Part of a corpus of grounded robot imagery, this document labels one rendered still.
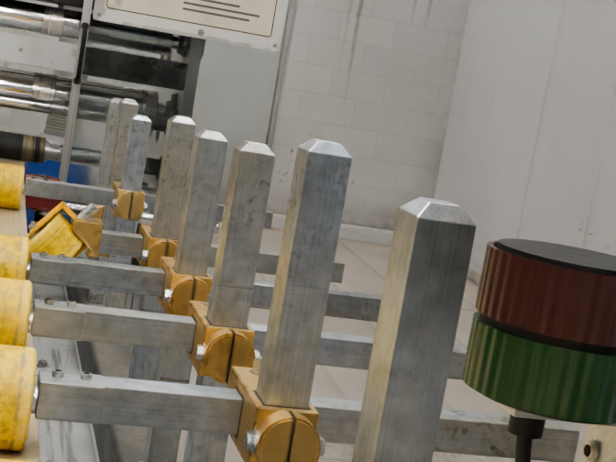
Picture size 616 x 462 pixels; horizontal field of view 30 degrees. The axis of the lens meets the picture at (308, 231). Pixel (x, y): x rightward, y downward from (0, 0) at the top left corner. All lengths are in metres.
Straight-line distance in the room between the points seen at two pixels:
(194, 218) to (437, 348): 0.75
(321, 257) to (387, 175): 8.58
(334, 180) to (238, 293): 0.29
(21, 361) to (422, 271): 0.38
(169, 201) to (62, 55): 1.33
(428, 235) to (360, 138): 8.75
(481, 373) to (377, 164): 9.04
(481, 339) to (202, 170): 0.99
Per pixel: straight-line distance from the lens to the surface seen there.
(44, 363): 2.19
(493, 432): 1.01
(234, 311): 1.13
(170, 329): 1.17
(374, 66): 9.36
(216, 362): 1.11
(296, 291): 0.87
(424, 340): 0.64
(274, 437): 0.87
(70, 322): 1.15
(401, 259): 0.64
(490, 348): 0.38
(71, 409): 0.91
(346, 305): 1.47
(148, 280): 1.41
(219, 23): 2.90
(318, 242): 0.87
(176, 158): 1.60
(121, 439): 1.61
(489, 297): 0.38
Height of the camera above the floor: 1.22
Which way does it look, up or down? 7 degrees down
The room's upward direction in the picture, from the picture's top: 10 degrees clockwise
